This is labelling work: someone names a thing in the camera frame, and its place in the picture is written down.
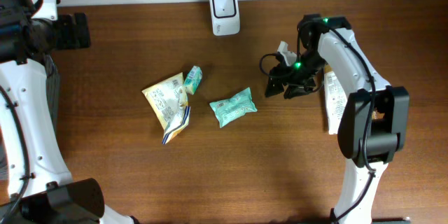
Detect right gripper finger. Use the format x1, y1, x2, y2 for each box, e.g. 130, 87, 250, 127
265, 78, 284, 98
283, 85, 314, 99

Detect white tube with tan cap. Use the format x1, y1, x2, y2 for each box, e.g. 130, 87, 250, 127
323, 65, 347, 134

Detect mint green snack packet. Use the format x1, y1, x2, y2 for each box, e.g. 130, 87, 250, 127
209, 87, 258, 128

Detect orange long cracker package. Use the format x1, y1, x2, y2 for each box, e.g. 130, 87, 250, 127
372, 109, 384, 120

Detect small teal white packet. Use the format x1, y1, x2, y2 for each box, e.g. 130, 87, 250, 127
183, 66, 202, 95

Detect yellow white snack bag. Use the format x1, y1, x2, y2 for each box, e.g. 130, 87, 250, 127
142, 72, 190, 145

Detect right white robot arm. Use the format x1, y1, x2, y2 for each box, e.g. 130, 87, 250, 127
265, 14, 410, 223

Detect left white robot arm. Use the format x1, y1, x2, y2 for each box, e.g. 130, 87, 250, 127
1, 0, 136, 224

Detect white barcode scanner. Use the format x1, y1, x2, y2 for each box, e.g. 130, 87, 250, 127
209, 0, 241, 36

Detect grey plastic mesh basket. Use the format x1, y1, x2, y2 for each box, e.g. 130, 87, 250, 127
44, 55, 61, 133

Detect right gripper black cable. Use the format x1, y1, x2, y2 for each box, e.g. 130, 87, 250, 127
258, 20, 379, 224

